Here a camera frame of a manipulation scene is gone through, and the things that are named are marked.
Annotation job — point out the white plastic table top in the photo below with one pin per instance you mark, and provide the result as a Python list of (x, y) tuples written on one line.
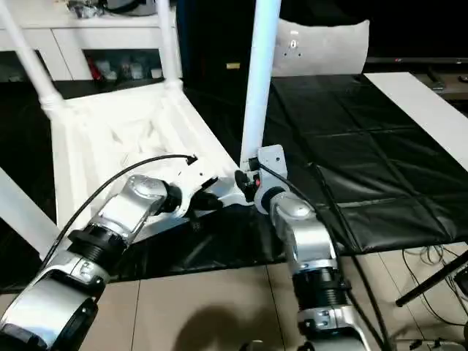
[(109, 120)]

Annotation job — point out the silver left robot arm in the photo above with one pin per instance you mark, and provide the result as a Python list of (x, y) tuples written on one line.
[(120, 212)]

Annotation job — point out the small brass object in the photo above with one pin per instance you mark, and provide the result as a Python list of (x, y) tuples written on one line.
[(233, 66)]

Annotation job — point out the black mat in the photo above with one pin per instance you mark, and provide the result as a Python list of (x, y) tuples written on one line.
[(365, 146)]

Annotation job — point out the small white jar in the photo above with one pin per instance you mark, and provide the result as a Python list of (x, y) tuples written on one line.
[(156, 73), (111, 75)]

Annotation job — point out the black cabinet blue edge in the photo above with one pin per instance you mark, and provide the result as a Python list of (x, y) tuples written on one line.
[(212, 36)]

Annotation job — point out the dark round object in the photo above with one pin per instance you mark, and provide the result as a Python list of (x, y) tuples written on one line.
[(256, 345)]

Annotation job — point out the grey pillow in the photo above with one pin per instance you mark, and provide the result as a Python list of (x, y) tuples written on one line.
[(329, 47)]

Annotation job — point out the red bottle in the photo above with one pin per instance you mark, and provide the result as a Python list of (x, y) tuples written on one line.
[(94, 69)]

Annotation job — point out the white flat board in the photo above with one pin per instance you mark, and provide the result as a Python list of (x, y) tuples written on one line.
[(420, 98)]

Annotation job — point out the white cabinet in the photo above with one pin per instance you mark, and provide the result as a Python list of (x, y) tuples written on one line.
[(73, 40)]

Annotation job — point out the black bar pink mark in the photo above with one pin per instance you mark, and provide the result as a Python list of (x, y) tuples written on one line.
[(420, 60)]

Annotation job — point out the black thin rod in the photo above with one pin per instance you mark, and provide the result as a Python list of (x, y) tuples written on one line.
[(431, 281)]

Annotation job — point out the black television stand foot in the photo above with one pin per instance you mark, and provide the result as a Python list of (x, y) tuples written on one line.
[(437, 78)]

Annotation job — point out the brown low sideboard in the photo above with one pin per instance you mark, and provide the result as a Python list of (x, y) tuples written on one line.
[(457, 89)]

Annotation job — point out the black crumpled bag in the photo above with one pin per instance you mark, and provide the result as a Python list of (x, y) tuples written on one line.
[(84, 9)]

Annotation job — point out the black power adapter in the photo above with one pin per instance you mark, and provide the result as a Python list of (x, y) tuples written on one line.
[(462, 282)]

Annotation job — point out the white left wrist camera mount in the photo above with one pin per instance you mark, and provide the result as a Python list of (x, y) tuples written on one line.
[(194, 175)]

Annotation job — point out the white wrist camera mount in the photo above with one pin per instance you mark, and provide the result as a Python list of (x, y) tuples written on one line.
[(194, 175), (272, 157)]

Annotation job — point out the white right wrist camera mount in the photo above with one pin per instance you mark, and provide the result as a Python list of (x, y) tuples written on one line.
[(272, 157)]

